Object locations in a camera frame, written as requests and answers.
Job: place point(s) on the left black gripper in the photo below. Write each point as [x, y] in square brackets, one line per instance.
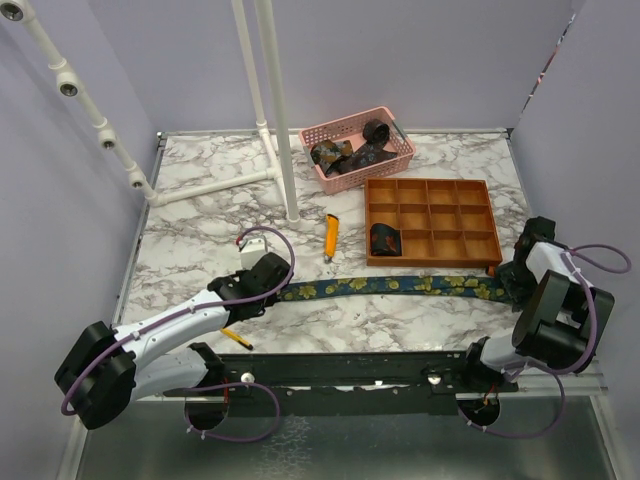
[272, 300]

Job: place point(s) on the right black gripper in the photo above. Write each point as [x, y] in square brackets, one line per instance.
[518, 296]

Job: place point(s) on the blue yellow floral tie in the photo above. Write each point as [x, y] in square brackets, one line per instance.
[483, 288]

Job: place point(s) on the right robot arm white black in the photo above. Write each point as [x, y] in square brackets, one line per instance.
[562, 315]

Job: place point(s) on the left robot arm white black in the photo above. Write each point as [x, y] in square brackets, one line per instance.
[105, 366]

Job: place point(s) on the yellow black pencil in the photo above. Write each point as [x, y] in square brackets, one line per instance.
[237, 338]

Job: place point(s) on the orange utility knife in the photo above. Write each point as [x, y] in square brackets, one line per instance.
[331, 237]

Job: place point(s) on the orange compartment tray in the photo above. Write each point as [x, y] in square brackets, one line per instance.
[444, 223]

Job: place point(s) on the rolled dark red-patterned tie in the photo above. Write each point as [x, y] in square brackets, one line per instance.
[385, 241]

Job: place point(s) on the dark orange-patterned tie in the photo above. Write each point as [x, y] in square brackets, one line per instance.
[324, 154]

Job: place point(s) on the white pvc pipe rack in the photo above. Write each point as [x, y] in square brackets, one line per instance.
[276, 143]

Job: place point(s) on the pink plastic basket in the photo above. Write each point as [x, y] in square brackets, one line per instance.
[350, 128]

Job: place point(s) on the dark blue-patterned tie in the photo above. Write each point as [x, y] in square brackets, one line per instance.
[367, 155]

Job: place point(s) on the rolled brown tie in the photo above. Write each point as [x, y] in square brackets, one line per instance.
[376, 132]

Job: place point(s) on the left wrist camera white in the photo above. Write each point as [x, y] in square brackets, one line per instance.
[251, 251]

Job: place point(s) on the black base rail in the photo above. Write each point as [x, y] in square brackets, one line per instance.
[345, 384]

